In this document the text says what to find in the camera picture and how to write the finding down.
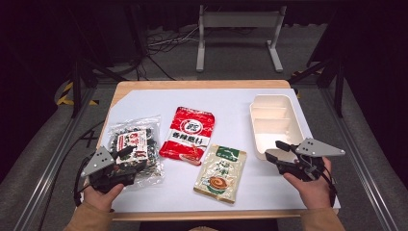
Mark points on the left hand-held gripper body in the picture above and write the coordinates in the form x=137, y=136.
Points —
x=97, y=162

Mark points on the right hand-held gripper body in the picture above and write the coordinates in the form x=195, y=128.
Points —
x=316, y=148

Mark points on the cream plastic compartment box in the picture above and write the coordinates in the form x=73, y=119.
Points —
x=275, y=122

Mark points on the green and beige seasoning packet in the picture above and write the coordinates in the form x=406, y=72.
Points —
x=221, y=173

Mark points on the red seasoning packet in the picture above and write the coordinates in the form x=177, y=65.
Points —
x=187, y=134

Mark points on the person's left hand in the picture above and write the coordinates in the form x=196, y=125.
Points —
x=102, y=200

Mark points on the person's right hand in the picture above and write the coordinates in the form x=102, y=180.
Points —
x=316, y=192

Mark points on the clear bag of dried seaweed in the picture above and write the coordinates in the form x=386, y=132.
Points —
x=154, y=150

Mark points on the black metal stand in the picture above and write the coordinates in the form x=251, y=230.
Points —
x=338, y=93
x=76, y=89

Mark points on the yellow and black hazard tape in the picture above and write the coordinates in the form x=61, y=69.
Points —
x=65, y=93

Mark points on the white paper sheet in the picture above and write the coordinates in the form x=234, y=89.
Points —
x=208, y=96

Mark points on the white metal stand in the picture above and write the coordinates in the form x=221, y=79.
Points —
x=237, y=19

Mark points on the aluminium rail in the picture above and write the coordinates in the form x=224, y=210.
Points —
x=48, y=179
x=362, y=166

